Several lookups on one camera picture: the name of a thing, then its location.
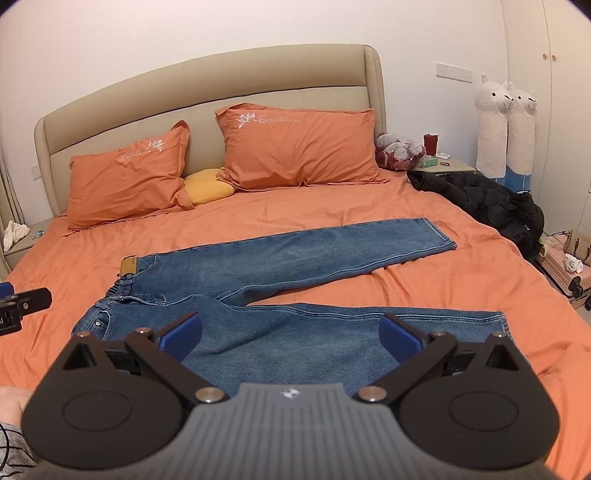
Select blue denim jeans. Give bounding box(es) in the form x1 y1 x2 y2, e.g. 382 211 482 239
71 217 511 399

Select orange bed sheet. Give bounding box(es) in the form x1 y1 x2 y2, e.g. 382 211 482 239
1 173 590 479

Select white cloth on nightstand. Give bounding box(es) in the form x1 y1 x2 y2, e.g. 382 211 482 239
2 220 30 253

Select left beige nightstand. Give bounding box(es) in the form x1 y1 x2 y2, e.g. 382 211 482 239
4 218 53 271

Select beige nightstand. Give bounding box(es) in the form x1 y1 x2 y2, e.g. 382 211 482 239
4 218 53 271
413 156 476 175

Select operator knee grey checked shorts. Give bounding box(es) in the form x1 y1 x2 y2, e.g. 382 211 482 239
0 385 38 470

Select black puffer jacket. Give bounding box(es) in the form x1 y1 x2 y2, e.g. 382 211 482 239
407 170 545 263

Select small yellow cushion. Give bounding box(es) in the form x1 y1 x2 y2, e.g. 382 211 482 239
183 169 235 205

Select pink suitcase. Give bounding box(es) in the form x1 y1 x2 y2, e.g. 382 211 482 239
536 233 590 311

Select left orange pillow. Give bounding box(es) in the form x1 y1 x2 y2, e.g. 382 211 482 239
66 120 193 230

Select orange pillow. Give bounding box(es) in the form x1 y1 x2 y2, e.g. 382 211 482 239
215 103 388 191
66 120 193 230

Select right beige nightstand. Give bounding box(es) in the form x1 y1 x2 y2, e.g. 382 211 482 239
413 156 476 175

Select green box on nightstand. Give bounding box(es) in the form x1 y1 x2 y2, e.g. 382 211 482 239
418 155 439 169

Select brown patterned handbag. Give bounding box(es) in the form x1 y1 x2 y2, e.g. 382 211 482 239
563 230 591 266

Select red plush toy bag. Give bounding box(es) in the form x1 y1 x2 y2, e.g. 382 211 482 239
375 132 426 171

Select red cup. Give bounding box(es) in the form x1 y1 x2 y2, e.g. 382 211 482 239
424 133 439 156

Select right orange pillow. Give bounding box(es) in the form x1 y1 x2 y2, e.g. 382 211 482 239
215 103 388 191

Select left white alpaca plush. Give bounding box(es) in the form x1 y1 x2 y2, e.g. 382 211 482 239
475 74 514 180

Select white alpaca plush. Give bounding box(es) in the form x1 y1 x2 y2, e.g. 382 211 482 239
503 81 537 193
475 74 514 180

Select right white alpaca plush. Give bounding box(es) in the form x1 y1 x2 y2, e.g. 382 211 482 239
503 81 537 193

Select beige upholstered headboard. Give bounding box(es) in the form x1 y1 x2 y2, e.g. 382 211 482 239
34 44 387 216

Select white wardrobe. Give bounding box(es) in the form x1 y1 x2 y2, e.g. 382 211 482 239
501 0 590 235

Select white wall switch panel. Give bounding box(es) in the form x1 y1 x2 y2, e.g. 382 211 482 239
435 63 474 83

